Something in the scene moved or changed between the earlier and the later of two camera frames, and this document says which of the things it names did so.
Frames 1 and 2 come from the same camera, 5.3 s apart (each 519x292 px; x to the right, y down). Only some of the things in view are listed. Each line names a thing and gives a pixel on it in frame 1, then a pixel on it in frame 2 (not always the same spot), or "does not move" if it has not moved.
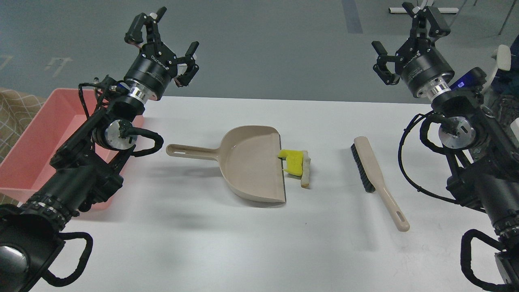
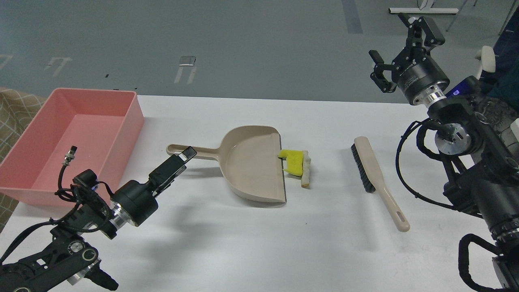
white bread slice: (305, 179) does not move
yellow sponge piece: (294, 161) does not move
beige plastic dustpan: (248, 156) does not move
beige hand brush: (372, 179) does not move
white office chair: (502, 56) → (487, 55)
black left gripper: (152, 73) → (134, 202)
